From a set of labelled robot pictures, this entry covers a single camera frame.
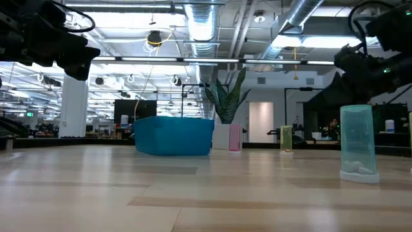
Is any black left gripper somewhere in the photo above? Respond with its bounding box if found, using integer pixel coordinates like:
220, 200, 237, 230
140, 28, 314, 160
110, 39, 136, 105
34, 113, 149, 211
0, 14, 102, 82

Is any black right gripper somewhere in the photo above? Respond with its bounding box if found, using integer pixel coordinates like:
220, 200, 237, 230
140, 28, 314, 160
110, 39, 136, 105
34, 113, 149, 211
304, 44, 412, 106

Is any teal pill bottle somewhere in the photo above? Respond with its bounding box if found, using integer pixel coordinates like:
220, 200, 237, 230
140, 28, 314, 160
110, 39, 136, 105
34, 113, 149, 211
339, 104, 381, 185

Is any yellow-green pill bottle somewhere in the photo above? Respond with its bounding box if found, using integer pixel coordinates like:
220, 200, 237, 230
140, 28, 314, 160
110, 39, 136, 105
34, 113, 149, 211
279, 125, 294, 157

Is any pink pill bottle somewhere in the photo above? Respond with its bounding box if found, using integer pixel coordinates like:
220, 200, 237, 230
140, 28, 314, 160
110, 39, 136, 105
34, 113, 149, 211
228, 124, 243, 155

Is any blue plastic basket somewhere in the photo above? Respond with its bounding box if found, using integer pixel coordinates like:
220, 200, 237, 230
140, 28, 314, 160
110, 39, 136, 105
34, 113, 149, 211
133, 115, 216, 157

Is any person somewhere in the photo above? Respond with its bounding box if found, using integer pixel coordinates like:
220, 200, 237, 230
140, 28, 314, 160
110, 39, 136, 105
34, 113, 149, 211
327, 118, 341, 141

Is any white building column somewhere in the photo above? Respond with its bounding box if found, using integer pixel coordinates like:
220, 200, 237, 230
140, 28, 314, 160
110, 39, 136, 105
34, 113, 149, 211
58, 73, 89, 139

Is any black monitor screen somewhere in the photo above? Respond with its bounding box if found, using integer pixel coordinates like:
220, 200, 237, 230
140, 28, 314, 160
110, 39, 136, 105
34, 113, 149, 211
113, 99, 158, 125

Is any white door panel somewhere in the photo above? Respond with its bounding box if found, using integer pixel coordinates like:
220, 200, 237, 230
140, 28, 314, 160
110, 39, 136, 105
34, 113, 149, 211
248, 101, 275, 144

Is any snake plant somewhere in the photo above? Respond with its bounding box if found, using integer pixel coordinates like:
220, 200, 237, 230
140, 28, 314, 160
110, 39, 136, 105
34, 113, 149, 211
201, 66, 252, 125

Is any white square planter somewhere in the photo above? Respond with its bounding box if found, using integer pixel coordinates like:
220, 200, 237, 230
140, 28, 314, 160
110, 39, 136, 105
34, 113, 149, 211
212, 123, 244, 150

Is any long overhead light bar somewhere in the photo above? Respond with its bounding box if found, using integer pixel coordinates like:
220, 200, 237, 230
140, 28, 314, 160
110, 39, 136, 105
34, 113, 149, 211
91, 56, 336, 66

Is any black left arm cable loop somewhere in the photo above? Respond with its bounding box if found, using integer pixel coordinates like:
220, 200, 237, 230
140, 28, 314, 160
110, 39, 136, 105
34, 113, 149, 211
51, 0, 97, 34

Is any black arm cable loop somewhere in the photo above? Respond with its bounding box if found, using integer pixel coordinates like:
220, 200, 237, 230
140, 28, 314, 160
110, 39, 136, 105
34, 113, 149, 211
51, 0, 97, 34
347, 0, 407, 54

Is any yellow hanging cord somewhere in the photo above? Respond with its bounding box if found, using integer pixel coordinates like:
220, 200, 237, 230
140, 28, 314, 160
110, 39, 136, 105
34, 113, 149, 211
292, 47, 299, 81

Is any black metal frame stand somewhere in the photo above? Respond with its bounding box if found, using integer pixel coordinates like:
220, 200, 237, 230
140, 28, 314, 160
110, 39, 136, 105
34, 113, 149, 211
283, 86, 324, 127
180, 82, 230, 119

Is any yellow hanging cable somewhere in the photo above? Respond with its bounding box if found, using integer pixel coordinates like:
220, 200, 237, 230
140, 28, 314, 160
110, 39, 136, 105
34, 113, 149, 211
133, 32, 174, 122

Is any black right arm cable loop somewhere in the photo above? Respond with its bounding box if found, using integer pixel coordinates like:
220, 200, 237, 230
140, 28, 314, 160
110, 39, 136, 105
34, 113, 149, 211
347, 0, 407, 54

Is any black overhead camera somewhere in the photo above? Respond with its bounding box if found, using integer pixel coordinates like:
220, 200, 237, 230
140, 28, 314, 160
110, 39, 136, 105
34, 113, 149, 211
147, 30, 163, 48

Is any black table edge rail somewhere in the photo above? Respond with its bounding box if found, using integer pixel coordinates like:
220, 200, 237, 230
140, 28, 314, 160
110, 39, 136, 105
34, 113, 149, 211
0, 136, 136, 150

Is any silver slanted ceiling duct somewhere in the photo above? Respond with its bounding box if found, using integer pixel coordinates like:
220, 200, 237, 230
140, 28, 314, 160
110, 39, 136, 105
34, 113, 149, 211
259, 0, 325, 61

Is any silver ribbed ceiling duct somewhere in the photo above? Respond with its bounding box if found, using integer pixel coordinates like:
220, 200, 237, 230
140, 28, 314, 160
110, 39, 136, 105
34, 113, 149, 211
182, 0, 220, 59

